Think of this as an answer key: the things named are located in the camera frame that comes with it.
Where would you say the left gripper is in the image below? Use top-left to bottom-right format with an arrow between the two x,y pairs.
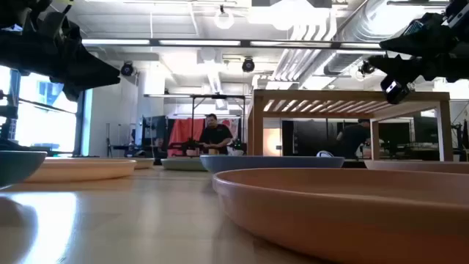
0,18 -> 121,103

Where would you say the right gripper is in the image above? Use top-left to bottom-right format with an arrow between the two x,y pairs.
368,13 -> 469,85

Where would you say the cream plate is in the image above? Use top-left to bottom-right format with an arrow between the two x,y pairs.
23,157 -> 137,183

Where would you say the dark green plate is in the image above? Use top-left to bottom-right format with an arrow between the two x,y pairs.
0,150 -> 48,188

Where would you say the off-white plate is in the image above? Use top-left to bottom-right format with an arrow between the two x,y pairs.
126,156 -> 156,170

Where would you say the pale pink plate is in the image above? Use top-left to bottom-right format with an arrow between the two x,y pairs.
363,159 -> 469,175

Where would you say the blue plate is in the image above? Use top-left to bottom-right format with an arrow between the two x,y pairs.
199,154 -> 345,175

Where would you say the orange plate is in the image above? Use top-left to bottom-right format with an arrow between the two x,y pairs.
212,167 -> 469,264

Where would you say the wooden slatted shelf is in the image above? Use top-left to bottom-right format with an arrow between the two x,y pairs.
247,89 -> 454,162

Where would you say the black equipment stand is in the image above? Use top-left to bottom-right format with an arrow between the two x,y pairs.
0,68 -> 23,152

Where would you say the person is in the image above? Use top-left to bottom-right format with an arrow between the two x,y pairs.
199,113 -> 235,155
336,118 -> 372,161

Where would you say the red cloth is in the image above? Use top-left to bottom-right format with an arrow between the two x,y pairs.
167,117 -> 206,158

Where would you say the long ceiling light bar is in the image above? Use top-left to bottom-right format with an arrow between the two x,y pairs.
81,37 -> 384,50

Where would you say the black partition panel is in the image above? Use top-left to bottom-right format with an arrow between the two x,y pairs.
281,120 -> 371,159

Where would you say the round pendant lamp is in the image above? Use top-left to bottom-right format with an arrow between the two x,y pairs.
214,5 -> 235,30

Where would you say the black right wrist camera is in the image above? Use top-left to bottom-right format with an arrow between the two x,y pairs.
380,75 -> 412,106

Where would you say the silver air duct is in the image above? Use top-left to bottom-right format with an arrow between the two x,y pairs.
335,0 -> 451,43

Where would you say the black tubular stand frame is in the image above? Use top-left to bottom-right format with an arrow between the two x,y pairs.
190,94 -> 247,155

